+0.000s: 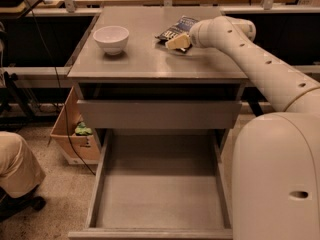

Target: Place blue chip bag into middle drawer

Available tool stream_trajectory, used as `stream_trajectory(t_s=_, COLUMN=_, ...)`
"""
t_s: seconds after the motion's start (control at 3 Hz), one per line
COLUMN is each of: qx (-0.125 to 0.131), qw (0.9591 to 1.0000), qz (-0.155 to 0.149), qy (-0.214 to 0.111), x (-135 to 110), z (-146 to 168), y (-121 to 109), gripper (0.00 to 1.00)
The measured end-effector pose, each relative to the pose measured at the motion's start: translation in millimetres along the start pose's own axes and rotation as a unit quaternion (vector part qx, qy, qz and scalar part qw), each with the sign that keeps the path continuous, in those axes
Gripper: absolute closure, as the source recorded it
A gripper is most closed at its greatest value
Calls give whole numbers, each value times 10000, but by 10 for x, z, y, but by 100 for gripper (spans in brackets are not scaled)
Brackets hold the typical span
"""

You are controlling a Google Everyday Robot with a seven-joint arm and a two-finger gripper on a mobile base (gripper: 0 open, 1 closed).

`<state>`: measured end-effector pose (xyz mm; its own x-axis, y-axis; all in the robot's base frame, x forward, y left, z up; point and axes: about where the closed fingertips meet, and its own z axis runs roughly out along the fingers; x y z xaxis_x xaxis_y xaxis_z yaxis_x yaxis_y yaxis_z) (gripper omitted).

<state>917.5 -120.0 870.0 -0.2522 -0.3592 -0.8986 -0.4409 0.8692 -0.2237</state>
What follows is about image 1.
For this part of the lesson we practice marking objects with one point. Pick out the closed grey middle drawer front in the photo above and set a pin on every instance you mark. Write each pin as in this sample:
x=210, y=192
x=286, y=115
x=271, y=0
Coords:
x=167, y=115

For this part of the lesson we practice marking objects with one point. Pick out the cardboard box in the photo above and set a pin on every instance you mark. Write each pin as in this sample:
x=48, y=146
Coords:
x=76, y=149

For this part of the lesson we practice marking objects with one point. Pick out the open grey bottom drawer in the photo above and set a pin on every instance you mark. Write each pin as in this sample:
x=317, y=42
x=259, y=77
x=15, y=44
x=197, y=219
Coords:
x=158, y=187

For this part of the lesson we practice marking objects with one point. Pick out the blue chip bag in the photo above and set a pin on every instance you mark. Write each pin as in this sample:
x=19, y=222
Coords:
x=183, y=25

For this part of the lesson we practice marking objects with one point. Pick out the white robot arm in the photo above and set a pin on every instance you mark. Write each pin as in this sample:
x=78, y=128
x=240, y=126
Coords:
x=276, y=158

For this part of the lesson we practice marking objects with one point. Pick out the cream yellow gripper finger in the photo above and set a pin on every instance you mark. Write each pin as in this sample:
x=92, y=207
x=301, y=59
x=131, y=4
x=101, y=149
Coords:
x=182, y=41

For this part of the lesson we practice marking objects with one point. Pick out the grey drawer cabinet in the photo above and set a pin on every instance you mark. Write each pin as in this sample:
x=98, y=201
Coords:
x=146, y=71

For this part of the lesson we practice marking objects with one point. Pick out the white ceramic bowl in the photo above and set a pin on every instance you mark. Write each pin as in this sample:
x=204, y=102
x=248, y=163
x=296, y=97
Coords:
x=111, y=39

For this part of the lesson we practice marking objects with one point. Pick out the person's leg in khaki trousers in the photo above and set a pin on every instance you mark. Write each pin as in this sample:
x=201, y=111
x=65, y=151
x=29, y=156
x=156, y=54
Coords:
x=20, y=171

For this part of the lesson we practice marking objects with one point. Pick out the green toy in box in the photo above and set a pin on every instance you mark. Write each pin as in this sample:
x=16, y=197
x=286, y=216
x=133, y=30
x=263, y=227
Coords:
x=82, y=130

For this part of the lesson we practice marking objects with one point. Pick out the black office chair base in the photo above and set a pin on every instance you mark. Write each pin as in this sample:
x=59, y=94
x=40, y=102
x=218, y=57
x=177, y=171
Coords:
x=10, y=206

